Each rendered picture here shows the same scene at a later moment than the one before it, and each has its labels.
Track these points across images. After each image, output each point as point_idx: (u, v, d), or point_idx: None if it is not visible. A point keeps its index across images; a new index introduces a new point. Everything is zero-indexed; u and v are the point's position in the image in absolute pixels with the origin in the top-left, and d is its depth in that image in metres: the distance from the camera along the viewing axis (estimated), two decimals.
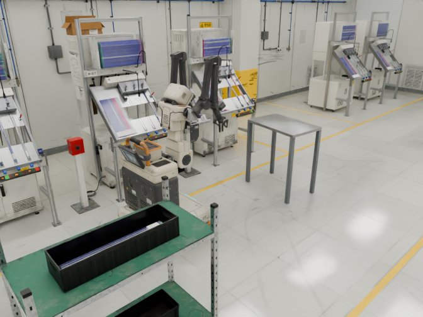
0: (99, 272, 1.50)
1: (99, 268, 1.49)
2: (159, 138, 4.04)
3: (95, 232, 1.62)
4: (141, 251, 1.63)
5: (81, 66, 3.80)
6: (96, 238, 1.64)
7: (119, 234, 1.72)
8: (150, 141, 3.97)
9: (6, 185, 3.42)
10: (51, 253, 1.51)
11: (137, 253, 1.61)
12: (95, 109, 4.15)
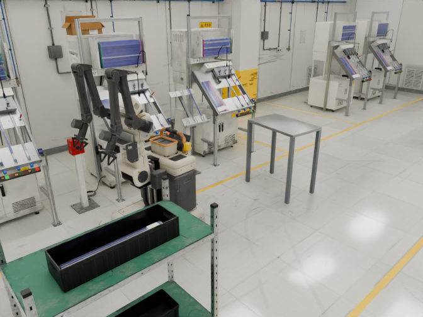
0: (99, 272, 1.50)
1: (99, 268, 1.49)
2: None
3: (95, 232, 1.62)
4: (141, 251, 1.63)
5: None
6: (96, 238, 1.64)
7: (119, 234, 1.72)
8: (150, 141, 3.97)
9: (6, 185, 3.42)
10: (51, 253, 1.51)
11: (137, 253, 1.61)
12: None
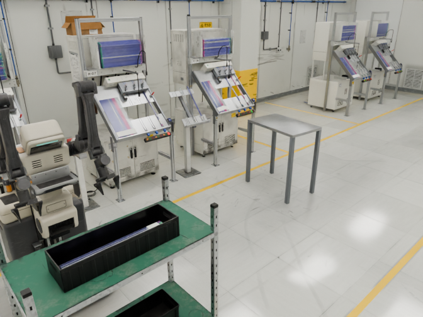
0: (99, 272, 1.50)
1: (99, 268, 1.49)
2: (159, 138, 4.04)
3: (95, 232, 1.62)
4: (141, 251, 1.63)
5: (81, 66, 3.80)
6: (96, 238, 1.64)
7: (119, 234, 1.72)
8: (150, 141, 3.97)
9: None
10: (51, 253, 1.51)
11: (137, 253, 1.61)
12: (95, 109, 4.15)
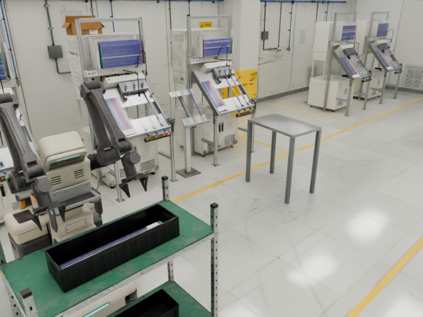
0: (99, 272, 1.50)
1: (99, 268, 1.49)
2: (159, 138, 4.04)
3: (95, 232, 1.62)
4: (141, 251, 1.63)
5: (81, 66, 3.80)
6: (96, 238, 1.64)
7: (119, 234, 1.72)
8: (150, 141, 3.97)
9: (6, 185, 3.42)
10: (51, 253, 1.51)
11: (137, 253, 1.61)
12: None
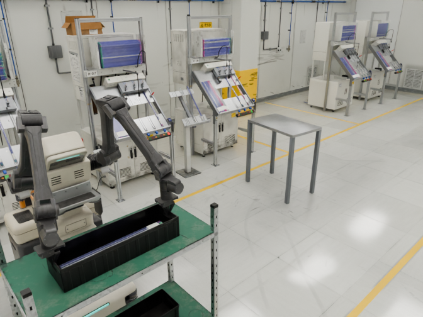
0: (99, 272, 1.50)
1: (99, 268, 1.49)
2: (159, 138, 4.04)
3: (95, 232, 1.62)
4: (141, 251, 1.63)
5: (81, 66, 3.80)
6: (96, 238, 1.64)
7: (119, 234, 1.72)
8: (150, 141, 3.97)
9: (6, 185, 3.42)
10: None
11: (137, 253, 1.61)
12: (95, 109, 4.15)
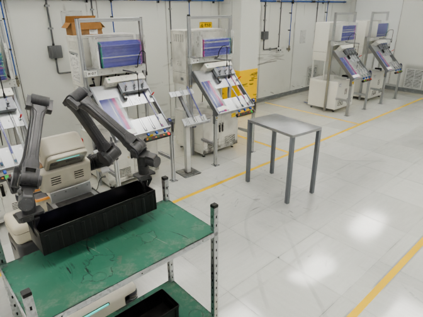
0: (78, 238, 1.60)
1: (78, 234, 1.60)
2: (159, 138, 4.04)
3: (75, 204, 1.73)
4: (119, 221, 1.73)
5: (81, 66, 3.80)
6: (77, 210, 1.74)
7: (100, 208, 1.83)
8: (150, 141, 3.97)
9: (6, 185, 3.42)
10: None
11: (115, 223, 1.71)
12: None
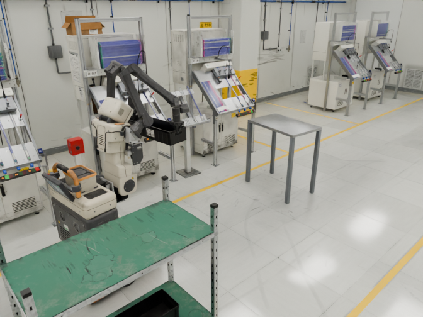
0: None
1: None
2: None
3: (151, 127, 2.84)
4: None
5: (81, 66, 3.80)
6: (152, 131, 2.85)
7: (143, 133, 2.94)
8: (150, 141, 3.97)
9: (6, 185, 3.42)
10: (168, 134, 2.72)
11: (158, 129, 3.05)
12: (95, 109, 4.15)
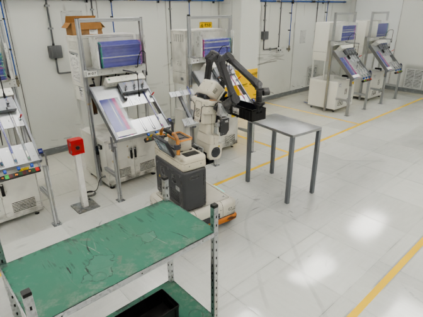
0: None
1: None
2: None
3: (237, 106, 3.43)
4: None
5: (81, 66, 3.80)
6: (236, 110, 3.44)
7: (230, 111, 3.54)
8: (150, 141, 3.97)
9: (6, 185, 3.42)
10: (250, 112, 3.28)
11: None
12: (95, 109, 4.15)
